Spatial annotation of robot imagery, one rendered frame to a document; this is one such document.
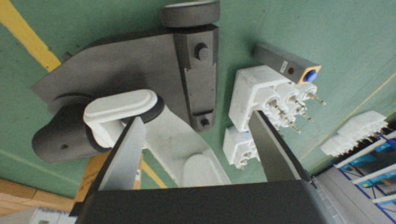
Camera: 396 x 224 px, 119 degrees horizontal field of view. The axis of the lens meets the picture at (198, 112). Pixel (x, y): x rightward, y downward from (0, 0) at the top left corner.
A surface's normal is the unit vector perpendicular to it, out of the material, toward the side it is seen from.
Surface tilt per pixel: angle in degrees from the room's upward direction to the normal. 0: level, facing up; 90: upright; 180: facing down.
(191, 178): 90
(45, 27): 0
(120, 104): 90
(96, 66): 0
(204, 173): 90
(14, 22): 0
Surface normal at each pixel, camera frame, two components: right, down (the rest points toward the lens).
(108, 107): -0.07, -0.71
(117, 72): 0.26, 0.66
